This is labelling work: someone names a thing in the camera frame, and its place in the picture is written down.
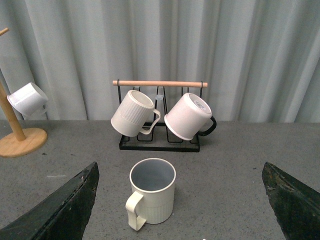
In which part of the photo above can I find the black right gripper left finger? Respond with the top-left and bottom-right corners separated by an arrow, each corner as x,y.
0,162 -> 100,240

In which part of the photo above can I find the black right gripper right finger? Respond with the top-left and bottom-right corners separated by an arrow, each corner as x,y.
262,162 -> 320,240

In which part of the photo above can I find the cream ribbed mug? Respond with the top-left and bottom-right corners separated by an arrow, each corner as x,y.
110,89 -> 161,137
125,158 -> 177,231

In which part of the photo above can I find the wooden mug tree stand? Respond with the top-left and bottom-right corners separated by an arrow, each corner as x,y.
0,27 -> 48,158

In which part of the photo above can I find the white mug on tree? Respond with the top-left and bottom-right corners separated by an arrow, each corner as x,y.
7,82 -> 49,117

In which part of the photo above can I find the cream ribbed mug on rack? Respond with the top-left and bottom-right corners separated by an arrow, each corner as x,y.
110,89 -> 161,137

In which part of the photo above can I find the black wire mug rack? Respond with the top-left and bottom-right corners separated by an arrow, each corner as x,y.
112,79 -> 208,153

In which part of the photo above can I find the white mug with black handle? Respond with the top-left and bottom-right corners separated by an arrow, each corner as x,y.
164,92 -> 217,141

